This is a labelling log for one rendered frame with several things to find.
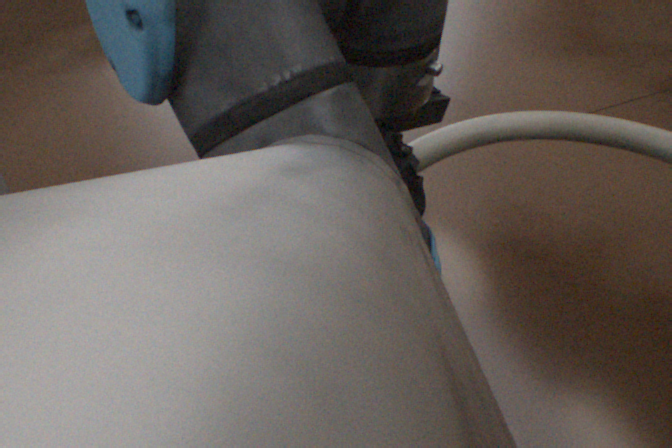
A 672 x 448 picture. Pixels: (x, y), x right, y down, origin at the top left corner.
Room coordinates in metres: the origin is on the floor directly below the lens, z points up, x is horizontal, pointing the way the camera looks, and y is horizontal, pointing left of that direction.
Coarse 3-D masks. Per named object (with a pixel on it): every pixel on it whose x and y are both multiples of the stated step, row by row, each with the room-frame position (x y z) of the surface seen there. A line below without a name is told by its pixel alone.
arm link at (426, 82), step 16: (352, 64) 0.34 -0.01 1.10; (416, 64) 0.34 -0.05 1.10; (432, 64) 0.35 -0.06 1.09; (368, 80) 0.34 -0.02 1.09; (384, 80) 0.34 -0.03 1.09; (400, 80) 0.34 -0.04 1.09; (416, 80) 0.34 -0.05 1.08; (432, 80) 0.36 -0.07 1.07; (368, 96) 0.34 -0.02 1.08; (384, 96) 0.34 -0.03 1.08; (400, 96) 0.34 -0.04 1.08; (416, 96) 0.35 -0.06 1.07; (384, 112) 0.34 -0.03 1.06; (400, 112) 0.34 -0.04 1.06
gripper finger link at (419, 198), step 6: (408, 174) 0.39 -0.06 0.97; (414, 174) 0.39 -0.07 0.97; (414, 180) 0.39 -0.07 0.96; (420, 180) 0.38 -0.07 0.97; (408, 186) 0.39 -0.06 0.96; (414, 186) 0.38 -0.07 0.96; (420, 186) 0.38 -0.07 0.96; (414, 192) 0.38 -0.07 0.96; (420, 192) 0.38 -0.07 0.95; (414, 198) 0.38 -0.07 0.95; (420, 198) 0.38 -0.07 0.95; (414, 204) 0.38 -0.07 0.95; (420, 204) 0.38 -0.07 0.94; (420, 210) 0.38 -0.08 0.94
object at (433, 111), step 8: (432, 88) 0.47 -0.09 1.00; (432, 96) 0.45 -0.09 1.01; (440, 96) 0.46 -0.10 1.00; (448, 96) 0.47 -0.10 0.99; (424, 104) 0.42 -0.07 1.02; (432, 104) 0.43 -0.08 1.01; (440, 104) 0.45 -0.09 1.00; (448, 104) 0.47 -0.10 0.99; (416, 112) 0.41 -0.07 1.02; (424, 112) 0.42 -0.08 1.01; (432, 112) 0.43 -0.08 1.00; (440, 112) 0.45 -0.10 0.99; (416, 120) 0.41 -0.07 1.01; (424, 120) 0.42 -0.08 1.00; (432, 120) 0.44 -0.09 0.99; (440, 120) 0.46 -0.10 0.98; (400, 128) 0.39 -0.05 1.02; (408, 128) 0.40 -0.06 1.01
